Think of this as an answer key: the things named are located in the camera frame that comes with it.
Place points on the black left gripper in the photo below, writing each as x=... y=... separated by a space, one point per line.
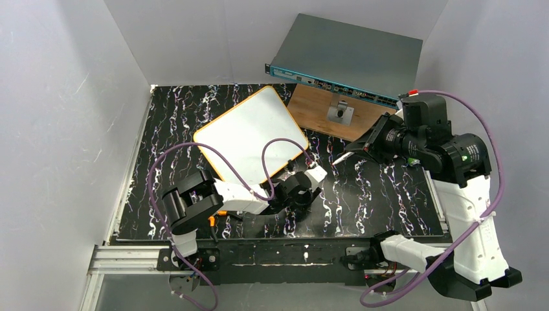
x=276 y=216

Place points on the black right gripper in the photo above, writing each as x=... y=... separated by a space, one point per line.
x=377 y=140

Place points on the red whiteboard marker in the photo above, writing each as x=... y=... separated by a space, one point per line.
x=342 y=158

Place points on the yellow-framed whiteboard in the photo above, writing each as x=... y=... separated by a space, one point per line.
x=241 y=133

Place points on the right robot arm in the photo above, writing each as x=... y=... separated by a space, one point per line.
x=460 y=169

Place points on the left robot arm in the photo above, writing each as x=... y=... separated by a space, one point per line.
x=197 y=198

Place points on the green and white tool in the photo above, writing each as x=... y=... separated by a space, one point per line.
x=413 y=162

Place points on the wooden board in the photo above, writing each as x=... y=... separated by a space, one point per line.
x=309 y=107

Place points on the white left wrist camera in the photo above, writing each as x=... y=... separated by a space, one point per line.
x=316 y=175

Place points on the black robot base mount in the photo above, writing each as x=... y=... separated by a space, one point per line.
x=277 y=261

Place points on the grey metal bracket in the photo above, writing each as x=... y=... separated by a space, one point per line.
x=340 y=112

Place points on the orange-handled pliers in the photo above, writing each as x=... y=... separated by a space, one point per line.
x=212 y=221

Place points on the grey network switch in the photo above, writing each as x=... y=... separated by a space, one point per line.
x=358 y=62

